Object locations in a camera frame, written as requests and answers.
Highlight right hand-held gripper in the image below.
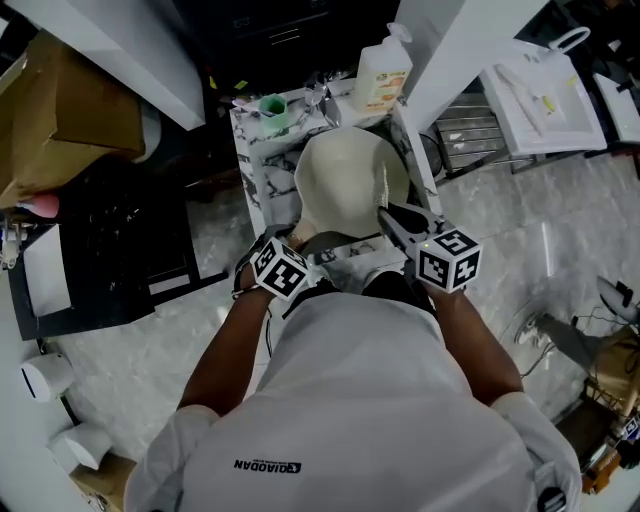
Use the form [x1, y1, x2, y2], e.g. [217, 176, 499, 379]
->
[377, 202, 484, 295]

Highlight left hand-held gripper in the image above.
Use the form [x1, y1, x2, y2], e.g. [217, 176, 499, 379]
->
[248, 224, 312, 302]

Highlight cream frying pan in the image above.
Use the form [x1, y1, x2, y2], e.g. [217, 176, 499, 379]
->
[288, 125, 412, 247]

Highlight person's left forearm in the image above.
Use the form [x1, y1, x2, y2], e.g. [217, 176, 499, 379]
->
[177, 287, 276, 416]

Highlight person's right forearm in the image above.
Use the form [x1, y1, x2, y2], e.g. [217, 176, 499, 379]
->
[428, 284, 524, 407]

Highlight person's left hand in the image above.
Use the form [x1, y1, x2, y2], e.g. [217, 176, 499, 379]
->
[232, 243, 261, 297]

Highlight marble sink cabinet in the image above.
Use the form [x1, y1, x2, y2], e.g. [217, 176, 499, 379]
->
[229, 82, 445, 282]

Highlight black round bin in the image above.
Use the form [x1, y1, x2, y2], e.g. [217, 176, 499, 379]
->
[419, 132, 444, 177]

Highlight mint green cup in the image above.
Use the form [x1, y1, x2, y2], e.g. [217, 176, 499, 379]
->
[258, 93, 290, 131]

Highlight pink toothbrush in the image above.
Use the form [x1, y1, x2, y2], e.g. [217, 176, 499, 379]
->
[231, 98, 276, 119]

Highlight chrome faucet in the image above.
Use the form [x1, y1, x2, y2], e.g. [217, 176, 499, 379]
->
[304, 72, 344, 129]

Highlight cream detergent pump bottle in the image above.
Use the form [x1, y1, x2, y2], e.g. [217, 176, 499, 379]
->
[353, 22, 414, 114]

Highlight white knife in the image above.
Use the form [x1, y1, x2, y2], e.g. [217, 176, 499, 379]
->
[494, 64, 544, 137]

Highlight black table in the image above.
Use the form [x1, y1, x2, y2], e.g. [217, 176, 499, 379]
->
[7, 164, 231, 342]

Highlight person's white shirt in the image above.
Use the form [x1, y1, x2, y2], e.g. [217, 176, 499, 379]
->
[124, 292, 584, 512]

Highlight wide white pillar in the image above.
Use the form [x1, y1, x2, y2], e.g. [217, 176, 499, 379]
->
[394, 0, 551, 131]

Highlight white dish rack tray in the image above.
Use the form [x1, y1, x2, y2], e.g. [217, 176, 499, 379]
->
[432, 38, 609, 177]

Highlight white plastic device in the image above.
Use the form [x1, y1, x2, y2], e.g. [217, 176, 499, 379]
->
[596, 275, 640, 322]

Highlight white panel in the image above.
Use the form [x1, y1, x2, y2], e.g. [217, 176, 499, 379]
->
[22, 224, 74, 317]

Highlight slim white pillar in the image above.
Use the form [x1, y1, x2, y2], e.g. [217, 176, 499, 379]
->
[14, 0, 207, 132]

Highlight large cardboard box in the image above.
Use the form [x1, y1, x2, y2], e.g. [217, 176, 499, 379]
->
[0, 29, 147, 211]

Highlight pink plastic object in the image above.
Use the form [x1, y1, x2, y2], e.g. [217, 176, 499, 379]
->
[17, 193, 60, 220]

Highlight white table dark legs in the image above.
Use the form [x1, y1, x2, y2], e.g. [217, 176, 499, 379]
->
[593, 72, 640, 146]

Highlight cluttered equipment stand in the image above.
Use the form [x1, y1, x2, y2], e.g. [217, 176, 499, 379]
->
[579, 324, 640, 496]

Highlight white cylindrical device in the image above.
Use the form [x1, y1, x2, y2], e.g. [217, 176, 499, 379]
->
[48, 423, 114, 472]
[19, 352, 76, 402]

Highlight small cardboard box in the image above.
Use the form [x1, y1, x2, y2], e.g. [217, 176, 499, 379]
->
[69, 452, 139, 512]

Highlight gray striped shoulder strap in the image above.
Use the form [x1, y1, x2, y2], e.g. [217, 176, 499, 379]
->
[537, 487, 569, 512]

